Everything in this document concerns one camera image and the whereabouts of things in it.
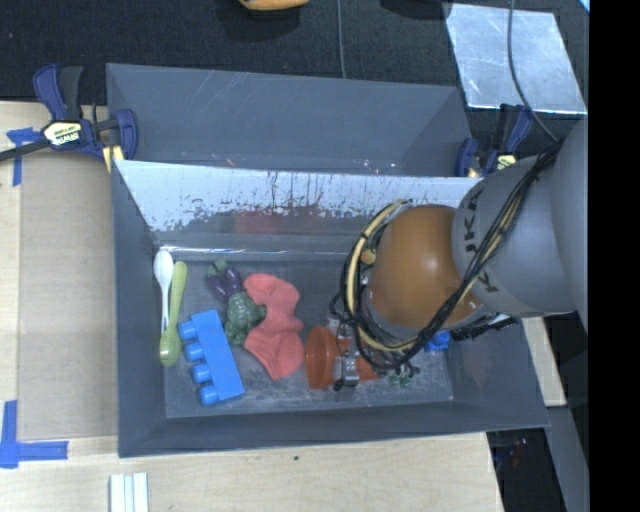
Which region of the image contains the grey metal bin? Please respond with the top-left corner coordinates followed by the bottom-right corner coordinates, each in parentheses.
top-left (104, 62), bottom-right (552, 459)

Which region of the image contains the green plastic spoon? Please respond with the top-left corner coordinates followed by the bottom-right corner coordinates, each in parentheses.
top-left (158, 260), bottom-right (189, 368)

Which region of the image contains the blue toy building brick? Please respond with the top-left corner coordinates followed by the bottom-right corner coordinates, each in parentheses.
top-left (177, 308), bottom-right (247, 407)

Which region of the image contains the small blue toy piece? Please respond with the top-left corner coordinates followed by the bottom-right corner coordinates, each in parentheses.
top-left (423, 331), bottom-right (452, 354)

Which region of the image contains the green and purple toy figure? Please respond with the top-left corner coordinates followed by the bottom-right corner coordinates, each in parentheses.
top-left (205, 257), bottom-right (268, 348)

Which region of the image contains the red cloth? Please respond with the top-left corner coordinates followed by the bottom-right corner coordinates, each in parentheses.
top-left (242, 272), bottom-right (307, 382)

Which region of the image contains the orange plastic funnel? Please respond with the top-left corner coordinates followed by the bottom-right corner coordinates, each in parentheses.
top-left (304, 324), bottom-right (382, 392)

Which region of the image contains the white plastic spoon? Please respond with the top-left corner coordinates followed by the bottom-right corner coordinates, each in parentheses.
top-left (152, 249), bottom-right (175, 334)

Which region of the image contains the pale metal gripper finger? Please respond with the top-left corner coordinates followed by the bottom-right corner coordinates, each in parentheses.
top-left (334, 353), bottom-right (362, 389)
top-left (327, 313), bottom-right (352, 343)

